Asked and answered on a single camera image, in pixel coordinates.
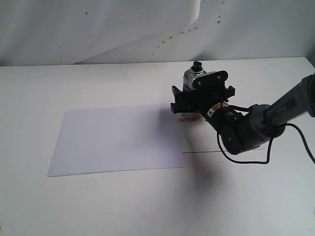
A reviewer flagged white paper sheet stack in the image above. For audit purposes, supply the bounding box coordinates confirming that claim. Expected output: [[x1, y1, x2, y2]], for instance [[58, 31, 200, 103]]
[[48, 104, 184, 177]]

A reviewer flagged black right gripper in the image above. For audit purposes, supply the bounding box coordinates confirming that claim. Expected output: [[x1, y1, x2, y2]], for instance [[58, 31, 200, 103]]
[[170, 86, 236, 115]]

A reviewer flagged white backdrop sheet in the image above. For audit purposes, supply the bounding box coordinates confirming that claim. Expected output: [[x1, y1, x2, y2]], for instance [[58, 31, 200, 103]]
[[0, 0, 315, 66]]

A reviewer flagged white dotted spray paint can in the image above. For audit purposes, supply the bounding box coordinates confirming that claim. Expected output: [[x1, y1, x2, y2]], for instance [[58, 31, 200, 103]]
[[181, 60, 207, 121]]

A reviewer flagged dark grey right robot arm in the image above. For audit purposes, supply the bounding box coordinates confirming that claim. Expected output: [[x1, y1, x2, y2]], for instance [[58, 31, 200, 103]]
[[171, 71, 315, 155]]

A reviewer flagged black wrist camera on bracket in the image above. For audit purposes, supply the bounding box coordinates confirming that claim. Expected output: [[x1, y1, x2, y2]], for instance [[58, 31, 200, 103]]
[[189, 70, 228, 90]]

